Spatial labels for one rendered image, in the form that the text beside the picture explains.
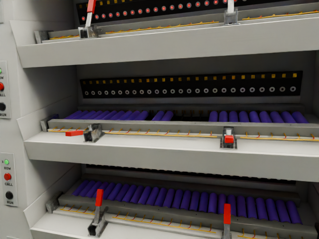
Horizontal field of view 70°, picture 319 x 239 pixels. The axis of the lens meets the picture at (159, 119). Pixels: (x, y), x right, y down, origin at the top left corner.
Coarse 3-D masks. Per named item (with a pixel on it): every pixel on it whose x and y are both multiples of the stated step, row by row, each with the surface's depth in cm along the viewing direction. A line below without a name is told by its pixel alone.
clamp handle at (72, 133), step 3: (90, 126) 45; (90, 129) 46; (93, 129) 46; (66, 132) 39; (69, 132) 39; (72, 132) 40; (75, 132) 40; (78, 132) 41; (81, 132) 42; (84, 132) 43; (87, 132) 44; (90, 132) 45; (66, 135) 39; (69, 135) 39; (72, 135) 40; (75, 135) 40; (78, 135) 41
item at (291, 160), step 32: (224, 96) 54; (256, 96) 52; (288, 96) 50; (32, 128) 51; (64, 160) 48; (96, 160) 46; (128, 160) 44; (160, 160) 42; (192, 160) 40; (224, 160) 38; (256, 160) 37; (288, 160) 35
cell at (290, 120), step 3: (285, 111) 47; (282, 114) 46; (285, 114) 45; (288, 114) 45; (282, 117) 46; (285, 117) 44; (288, 117) 44; (291, 117) 44; (285, 120) 44; (288, 120) 43; (291, 120) 42; (294, 120) 42
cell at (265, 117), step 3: (264, 111) 48; (261, 114) 47; (264, 114) 46; (267, 114) 46; (261, 117) 46; (264, 117) 45; (267, 117) 45; (261, 120) 45; (264, 120) 44; (267, 120) 43; (270, 120) 43
